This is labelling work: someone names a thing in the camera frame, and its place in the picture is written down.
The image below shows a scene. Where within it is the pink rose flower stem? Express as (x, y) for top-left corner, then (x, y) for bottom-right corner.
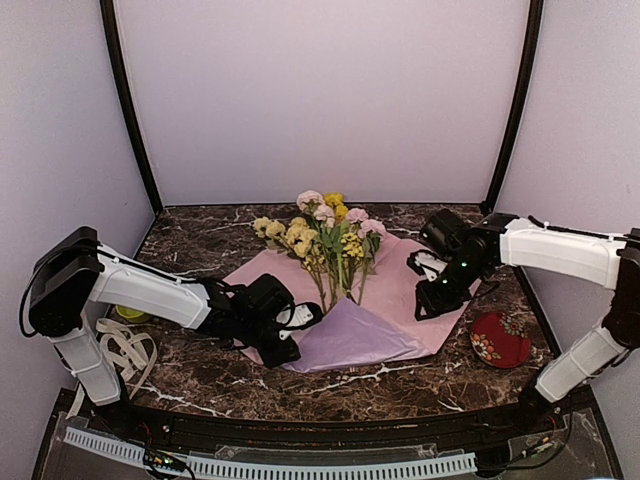
(296, 190), (386, 311)

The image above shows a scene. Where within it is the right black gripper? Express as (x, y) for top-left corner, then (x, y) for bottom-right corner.
(415, 256), (488, 322)

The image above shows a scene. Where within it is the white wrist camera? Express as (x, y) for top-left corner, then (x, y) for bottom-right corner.
(407, 249), (447, 282)
(275, 302), (324, 341)

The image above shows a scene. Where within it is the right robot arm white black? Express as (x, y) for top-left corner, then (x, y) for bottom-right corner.
(408, 209), (639, 434)

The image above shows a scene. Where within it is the pink purple wrapping paper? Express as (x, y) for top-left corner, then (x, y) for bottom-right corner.
(221, 234), (483, 374)

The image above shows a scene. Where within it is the white ribbon strap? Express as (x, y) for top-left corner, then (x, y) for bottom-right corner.
(66, 317), (158, 420)

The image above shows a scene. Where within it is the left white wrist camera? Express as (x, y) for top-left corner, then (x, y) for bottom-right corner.
(275, 302), (324, 341)

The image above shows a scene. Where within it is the right black frame post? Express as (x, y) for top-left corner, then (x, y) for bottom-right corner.
(480, 0), (544, 214)

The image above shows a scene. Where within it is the black front table rail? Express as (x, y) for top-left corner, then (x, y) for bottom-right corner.
(131, 390), (522, 450)

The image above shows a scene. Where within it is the yellow daisy flower bunch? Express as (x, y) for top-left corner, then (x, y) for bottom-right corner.
(340, 232), (364, 300)

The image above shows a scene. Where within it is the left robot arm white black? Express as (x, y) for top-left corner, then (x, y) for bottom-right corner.
(19, 226), (300, 436)

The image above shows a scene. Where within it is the yellow fuzzy poppy stem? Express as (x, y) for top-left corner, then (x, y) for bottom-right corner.
(324, 192), (348, 298)

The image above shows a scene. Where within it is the lime green bowl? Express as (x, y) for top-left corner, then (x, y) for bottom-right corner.
(116, 305), (150, 324)

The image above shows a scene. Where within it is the white slotted cable duct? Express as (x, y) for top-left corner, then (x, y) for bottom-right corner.
(63, 427), (478, 479)

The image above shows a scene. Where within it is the red floral dish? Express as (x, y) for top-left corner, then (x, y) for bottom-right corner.
(470, 312), (531, 369)

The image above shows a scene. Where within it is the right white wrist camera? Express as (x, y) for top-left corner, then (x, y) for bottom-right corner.
(407, 249), (447, 282)

